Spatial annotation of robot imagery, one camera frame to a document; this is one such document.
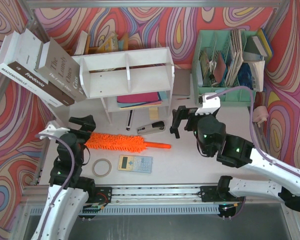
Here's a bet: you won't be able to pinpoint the black T-shaped clip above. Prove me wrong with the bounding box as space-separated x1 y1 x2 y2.
169 126 180 139

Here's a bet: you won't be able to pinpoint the orange chenille duster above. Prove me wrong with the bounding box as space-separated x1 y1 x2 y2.
85 132 172 153

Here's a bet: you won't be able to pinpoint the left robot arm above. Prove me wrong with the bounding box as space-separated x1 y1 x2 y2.
32 115 96 240

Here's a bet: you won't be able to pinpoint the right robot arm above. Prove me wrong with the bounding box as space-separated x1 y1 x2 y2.
169 105 300 212

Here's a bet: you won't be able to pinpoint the white wooden bookshelf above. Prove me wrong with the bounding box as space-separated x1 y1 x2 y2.
73 47 175 122

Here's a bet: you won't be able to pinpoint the small red pencil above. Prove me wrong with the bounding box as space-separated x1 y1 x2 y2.
176 97 190 100

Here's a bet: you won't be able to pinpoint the grey black stapler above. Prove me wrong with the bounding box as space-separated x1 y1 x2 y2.
136 121 166 136

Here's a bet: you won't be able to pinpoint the grey notebook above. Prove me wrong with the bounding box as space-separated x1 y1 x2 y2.
172 68 191 96

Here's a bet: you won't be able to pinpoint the yellow sticky note pad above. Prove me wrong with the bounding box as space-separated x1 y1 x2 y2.
148 107 159 120

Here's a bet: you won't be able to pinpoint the roll of tape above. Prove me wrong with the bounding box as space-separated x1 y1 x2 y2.
92 158 112 178

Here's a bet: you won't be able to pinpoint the white utility knife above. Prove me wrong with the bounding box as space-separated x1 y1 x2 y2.
126 110 134 131

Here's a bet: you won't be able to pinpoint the stack of coloured paper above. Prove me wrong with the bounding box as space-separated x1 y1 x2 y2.
116 91 168 109

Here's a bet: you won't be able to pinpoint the pink piggy figurine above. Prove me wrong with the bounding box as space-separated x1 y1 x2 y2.
252 105 269 128

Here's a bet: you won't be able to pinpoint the mint green desk organizer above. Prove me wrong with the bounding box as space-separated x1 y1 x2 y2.
191 29 257 107

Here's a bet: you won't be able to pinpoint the grey Lonely Ones book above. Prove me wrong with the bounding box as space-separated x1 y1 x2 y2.
36 38 87 102

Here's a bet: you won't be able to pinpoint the yellow grey calculator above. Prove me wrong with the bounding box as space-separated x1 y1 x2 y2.
118 155 153 174

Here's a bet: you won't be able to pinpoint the books behind shelf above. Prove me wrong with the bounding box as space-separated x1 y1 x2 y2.
66 31 129 56

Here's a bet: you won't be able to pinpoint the books in organizer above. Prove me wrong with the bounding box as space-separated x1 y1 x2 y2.
198 27 274 92

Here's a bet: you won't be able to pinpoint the large white brown book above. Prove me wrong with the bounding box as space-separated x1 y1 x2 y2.
0 29 75 107

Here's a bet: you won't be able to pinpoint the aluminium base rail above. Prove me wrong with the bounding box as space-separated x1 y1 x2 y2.
22 184 293 216

